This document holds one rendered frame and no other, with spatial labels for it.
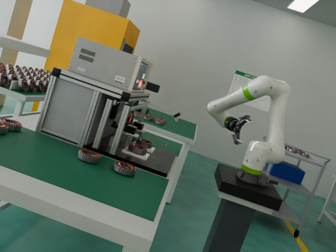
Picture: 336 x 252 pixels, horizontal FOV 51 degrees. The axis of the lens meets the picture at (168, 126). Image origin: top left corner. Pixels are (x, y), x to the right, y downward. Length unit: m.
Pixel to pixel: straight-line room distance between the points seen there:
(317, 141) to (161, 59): 3.62
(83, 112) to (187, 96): 5.54
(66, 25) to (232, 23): 3.33
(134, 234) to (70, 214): 0.22
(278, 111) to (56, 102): 1.32
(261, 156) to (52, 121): 1.20
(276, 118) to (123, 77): 0.98
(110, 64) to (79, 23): 3.94
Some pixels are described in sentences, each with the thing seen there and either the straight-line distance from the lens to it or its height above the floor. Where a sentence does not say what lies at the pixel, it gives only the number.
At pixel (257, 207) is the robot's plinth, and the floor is 0.72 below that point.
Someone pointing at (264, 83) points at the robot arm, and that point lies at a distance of 2.18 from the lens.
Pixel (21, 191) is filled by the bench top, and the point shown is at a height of 0.75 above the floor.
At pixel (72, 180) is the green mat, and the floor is 0.75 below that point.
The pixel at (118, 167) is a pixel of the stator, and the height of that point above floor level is 0.78.
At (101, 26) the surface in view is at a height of 1.71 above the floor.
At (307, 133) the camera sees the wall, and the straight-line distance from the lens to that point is 7.71.
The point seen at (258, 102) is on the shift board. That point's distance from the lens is 7.45.
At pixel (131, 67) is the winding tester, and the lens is 2.01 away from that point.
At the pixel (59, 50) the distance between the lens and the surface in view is 6.01.
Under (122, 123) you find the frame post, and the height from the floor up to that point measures 0.95.
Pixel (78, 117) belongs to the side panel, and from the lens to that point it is 1.96.
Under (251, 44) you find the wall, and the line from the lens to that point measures 7.49.
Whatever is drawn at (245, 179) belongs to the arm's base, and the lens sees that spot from 2.17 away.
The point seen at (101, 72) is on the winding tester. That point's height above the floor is 1.17.
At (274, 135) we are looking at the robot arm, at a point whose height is 1.14.
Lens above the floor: 1.24
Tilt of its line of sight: 7 degrees down
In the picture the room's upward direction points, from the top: 19 degrees clockwise
